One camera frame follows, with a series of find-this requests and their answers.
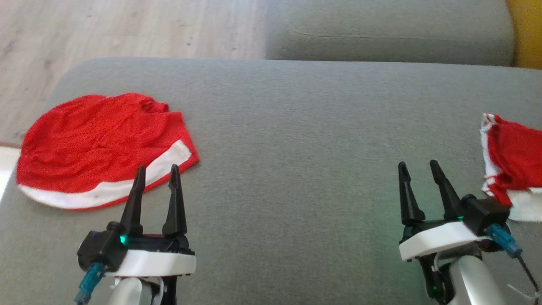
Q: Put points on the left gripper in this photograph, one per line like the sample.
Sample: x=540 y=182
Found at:
x=156 y=262

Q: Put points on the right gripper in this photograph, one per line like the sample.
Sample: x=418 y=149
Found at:
x=436 y=239

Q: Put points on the red shorts with white stripe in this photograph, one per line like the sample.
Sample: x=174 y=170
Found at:
x=93 y=144

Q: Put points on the red jersey with white trim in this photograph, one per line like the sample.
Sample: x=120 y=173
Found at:
x=516 y=156

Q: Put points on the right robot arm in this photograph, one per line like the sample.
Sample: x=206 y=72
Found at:
x=470 y=279

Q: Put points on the grey sofa seat cushion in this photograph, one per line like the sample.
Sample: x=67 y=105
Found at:
x=296 y=148

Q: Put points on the grey sofa back cushion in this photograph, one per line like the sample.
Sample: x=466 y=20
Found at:
x=381 y=25

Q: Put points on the yellow cushion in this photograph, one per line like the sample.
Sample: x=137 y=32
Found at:
x=527 y=29

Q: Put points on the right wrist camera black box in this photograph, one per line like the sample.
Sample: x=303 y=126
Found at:
x=487 y=214

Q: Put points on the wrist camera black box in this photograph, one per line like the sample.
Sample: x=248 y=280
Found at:
x=487 y=214
x=103 y=248

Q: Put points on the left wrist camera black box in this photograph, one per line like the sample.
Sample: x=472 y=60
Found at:
x=103 y=248

